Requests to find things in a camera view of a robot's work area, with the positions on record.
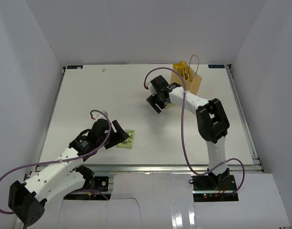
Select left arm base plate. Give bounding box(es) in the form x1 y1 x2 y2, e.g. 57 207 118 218
70 176 111 200

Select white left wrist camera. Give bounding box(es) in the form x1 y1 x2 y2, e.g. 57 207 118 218
90 110 108 120

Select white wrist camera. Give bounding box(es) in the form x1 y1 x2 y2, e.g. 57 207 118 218
90 110 108 120
143 82 156 94

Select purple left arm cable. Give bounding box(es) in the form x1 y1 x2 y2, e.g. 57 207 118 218
0 109 112 214

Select green candy packet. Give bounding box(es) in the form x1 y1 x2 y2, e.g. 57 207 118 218
116 129 135 148

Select brown paper bag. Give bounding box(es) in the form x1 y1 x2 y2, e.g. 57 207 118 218
184 54 202 95

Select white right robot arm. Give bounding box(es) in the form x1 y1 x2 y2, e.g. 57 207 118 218
144 75 230 190

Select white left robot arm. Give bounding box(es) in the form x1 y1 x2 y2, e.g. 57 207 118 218
8 118 129 227

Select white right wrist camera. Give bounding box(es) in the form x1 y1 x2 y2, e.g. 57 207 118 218
143 82 156 94

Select aluminium table front rail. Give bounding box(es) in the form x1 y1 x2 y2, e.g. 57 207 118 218
84 164 262 173

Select light green sachet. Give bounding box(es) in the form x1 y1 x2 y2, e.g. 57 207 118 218
165 103 175 109

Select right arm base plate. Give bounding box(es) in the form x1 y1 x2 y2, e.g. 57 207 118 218
189 175 239 203

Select yellow M&M packet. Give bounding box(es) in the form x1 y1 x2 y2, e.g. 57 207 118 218
179 61 189 80
173 62 185 77

